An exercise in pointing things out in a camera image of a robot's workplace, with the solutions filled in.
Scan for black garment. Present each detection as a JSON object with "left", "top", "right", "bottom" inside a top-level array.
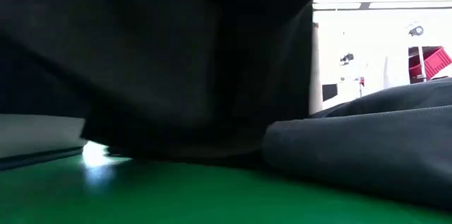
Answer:
[{"left": 0, "top": 0, "right": 335, "bottom": 161}]

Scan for dark grey trousers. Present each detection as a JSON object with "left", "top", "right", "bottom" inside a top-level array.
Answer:
[{"left": 261, "top": 77, "right": 452, "bottom": 213}]

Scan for black rectangular panel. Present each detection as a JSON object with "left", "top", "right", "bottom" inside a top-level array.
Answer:
[{"left": 321, "top": 83, "right": 338, "bottom": 102}]

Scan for green table mat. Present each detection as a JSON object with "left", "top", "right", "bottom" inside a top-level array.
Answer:
[{"left": 0, "top": 153, "right": 452, "bottom": 224}]

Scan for small black device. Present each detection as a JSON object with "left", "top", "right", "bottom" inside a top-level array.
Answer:
[{"left": 340, "top": 52, "right": 355, "bottom": 66}]

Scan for navy fabric storage box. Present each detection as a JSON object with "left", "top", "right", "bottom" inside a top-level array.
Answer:
[{"left": 0, "top": 113, "right": 88, "bottom": 172}]

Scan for red bin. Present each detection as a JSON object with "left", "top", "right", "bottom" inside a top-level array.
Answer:
[{"left": 408, "top": 46, "right": 452, "bottom": 84}]

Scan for horizontal rail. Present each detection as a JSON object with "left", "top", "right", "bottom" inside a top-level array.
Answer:
[{"left": 312, "top": 0, "right": 452, "bottom": 11}]

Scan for metal shelf post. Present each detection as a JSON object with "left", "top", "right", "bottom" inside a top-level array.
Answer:
[{"left": 417, "top": 45, "right": 425, "bottom": 83}]

